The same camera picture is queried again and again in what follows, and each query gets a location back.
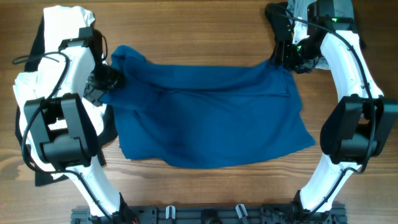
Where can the blue t-shirt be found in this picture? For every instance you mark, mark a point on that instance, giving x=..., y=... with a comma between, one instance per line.
x=205, y=117

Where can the folded black garment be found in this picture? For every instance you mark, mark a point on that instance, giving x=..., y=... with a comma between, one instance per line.
x=273, y=18

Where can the black garment under white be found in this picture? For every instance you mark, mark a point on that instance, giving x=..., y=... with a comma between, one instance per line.
x=107, y=135

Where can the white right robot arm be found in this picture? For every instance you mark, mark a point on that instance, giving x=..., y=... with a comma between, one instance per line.
x=306, y=33

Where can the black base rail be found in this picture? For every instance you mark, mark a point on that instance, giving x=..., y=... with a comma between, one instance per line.
x=265, y=214

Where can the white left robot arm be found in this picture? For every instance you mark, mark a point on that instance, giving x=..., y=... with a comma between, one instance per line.
x=60, y=138

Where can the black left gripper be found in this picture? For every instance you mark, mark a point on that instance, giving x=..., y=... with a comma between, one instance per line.
x=95, y=93

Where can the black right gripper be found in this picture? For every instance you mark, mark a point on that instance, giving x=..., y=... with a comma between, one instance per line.
x=290, y=57

